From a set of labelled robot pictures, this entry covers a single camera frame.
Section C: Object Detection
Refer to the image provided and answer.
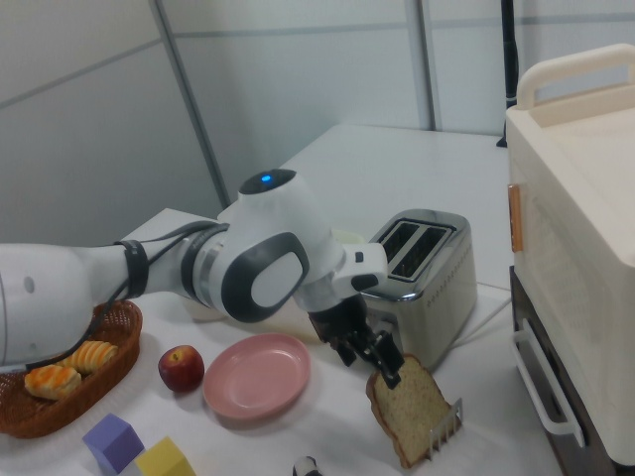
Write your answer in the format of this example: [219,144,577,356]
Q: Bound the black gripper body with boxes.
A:
[307,293,372,351]

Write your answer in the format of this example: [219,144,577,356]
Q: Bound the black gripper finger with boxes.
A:
[364,330,403,391]
[333,338,359,368]

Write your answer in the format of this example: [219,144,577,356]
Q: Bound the brown bread slice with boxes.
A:
[365,352,453,470]

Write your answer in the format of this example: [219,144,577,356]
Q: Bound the cream and chrome toaster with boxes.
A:
[359,208,478,373]

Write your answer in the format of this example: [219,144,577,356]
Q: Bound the silver metal toast rack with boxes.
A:
[429,398,465,455]

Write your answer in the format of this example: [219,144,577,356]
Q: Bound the pink plate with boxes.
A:
[201,332,313,422]

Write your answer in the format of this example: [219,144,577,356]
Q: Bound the dark brown drawer box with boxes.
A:
[509,265,617,476]

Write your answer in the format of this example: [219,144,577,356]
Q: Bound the red apple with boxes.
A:
[157,344,205,393]

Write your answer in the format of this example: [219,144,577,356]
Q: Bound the yellow cube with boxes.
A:
[134,435,197,476]

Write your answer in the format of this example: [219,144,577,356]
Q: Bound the cream wooden cabinet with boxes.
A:
[504,43,635,468]

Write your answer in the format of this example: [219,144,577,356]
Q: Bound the purple cube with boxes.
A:
[81,414,146,475]

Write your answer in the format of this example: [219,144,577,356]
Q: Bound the ridged golden pastry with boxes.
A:
[54,339,120,376]

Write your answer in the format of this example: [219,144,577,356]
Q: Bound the brown wicker basket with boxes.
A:
[0,299,144,440]

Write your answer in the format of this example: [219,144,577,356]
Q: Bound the square glazed pastry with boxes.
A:
[24,364,83,401]

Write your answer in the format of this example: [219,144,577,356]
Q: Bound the black stand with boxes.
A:
[497,0,521,148]

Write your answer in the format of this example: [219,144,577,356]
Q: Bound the white toaster power cable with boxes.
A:
[459,295,513,349]

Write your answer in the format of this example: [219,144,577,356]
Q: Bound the black arm cable with strap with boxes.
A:
[23,221,232,372]

